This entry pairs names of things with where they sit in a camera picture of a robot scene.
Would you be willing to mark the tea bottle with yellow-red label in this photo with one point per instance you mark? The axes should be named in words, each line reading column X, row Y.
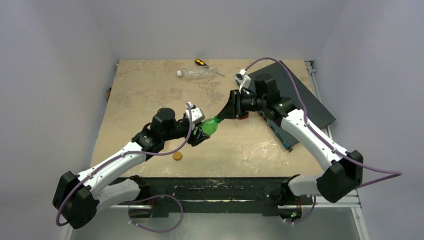
column 244, row 116

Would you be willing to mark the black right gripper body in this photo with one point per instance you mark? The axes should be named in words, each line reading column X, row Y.
column 236, row 105

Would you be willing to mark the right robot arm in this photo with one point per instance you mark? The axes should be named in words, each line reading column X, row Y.
column 342, row 171

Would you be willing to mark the clear plastic bottle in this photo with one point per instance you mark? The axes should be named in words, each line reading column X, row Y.
column 196, row 72

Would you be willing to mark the aluminium frame rail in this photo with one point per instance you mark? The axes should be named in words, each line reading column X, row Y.
column 351, row 200

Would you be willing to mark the yellow-black screwdriver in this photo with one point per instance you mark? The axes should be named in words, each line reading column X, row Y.
column 203, row 64

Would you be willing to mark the dark blue network switch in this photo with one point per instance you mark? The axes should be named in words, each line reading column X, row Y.
column 316, row 111

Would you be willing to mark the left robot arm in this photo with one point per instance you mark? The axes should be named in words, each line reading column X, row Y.
column 80, row 196

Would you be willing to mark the green plastic bottle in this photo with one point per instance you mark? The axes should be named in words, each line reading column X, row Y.
column 210, row 125

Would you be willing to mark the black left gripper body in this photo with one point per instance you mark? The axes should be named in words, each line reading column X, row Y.
column 184, row 128

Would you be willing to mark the orange bottle cap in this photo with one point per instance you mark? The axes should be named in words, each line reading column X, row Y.
column 177, row 156

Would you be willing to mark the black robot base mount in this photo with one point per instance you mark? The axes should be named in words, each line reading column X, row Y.
column 268, row 196

